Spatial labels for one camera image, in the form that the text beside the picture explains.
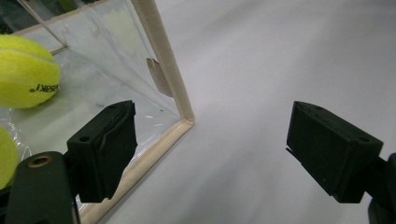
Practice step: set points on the yellow tennis ball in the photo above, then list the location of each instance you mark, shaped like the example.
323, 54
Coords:
25, 71
6, 155

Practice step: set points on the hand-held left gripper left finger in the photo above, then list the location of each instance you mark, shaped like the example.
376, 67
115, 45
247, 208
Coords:
102, 149

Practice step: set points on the clear plastic bag beige trim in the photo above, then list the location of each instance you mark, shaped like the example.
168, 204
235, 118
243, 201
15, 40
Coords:
165, 62

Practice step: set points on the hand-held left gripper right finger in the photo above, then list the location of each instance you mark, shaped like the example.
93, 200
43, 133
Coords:
333, 152

